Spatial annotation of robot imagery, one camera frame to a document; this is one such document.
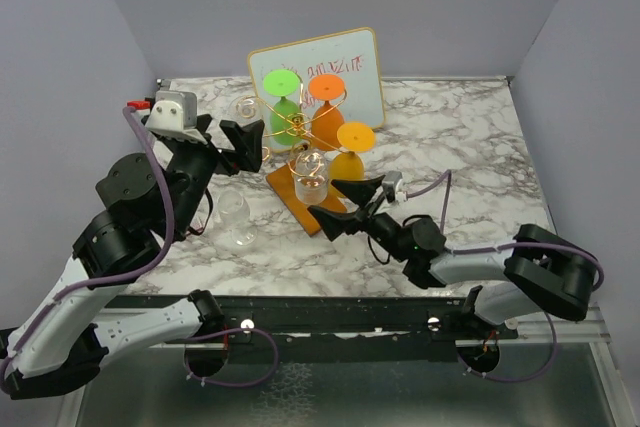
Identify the orange plastic wine glass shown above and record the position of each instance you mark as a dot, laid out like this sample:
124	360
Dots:
330	90

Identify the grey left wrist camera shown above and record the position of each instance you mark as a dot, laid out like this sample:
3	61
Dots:
174	116

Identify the clear wine glass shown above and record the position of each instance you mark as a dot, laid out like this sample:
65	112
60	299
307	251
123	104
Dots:
250	122
310	175
234	212

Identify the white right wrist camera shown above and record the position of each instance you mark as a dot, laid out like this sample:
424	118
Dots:
390	192

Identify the wooden rack base board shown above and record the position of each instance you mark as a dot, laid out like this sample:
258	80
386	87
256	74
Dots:
281	181

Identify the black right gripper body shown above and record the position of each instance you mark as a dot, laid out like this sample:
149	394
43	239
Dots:
384	230

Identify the yellow plastic wine glass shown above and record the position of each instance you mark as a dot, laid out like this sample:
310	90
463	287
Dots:
354	138

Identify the black mounting rail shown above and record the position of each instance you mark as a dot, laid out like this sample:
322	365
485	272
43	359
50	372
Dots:
342	329

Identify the green plastic wine glass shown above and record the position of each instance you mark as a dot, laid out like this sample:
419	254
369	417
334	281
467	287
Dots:
285	121

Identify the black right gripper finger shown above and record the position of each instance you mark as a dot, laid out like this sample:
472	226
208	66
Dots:
366	194
335	224

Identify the yellow framed whiteboard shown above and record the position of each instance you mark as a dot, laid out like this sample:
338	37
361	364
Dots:
351	55

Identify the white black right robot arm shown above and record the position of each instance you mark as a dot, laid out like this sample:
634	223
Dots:
535	271

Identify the gold wire wine glass rack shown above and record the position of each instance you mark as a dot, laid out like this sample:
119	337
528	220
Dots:
303	118

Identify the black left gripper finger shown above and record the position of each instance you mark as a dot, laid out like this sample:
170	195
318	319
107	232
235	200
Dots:
202	124
246	154

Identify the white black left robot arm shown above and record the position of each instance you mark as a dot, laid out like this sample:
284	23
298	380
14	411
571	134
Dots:
147	208

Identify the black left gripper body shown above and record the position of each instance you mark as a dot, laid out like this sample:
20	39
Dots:
194	166

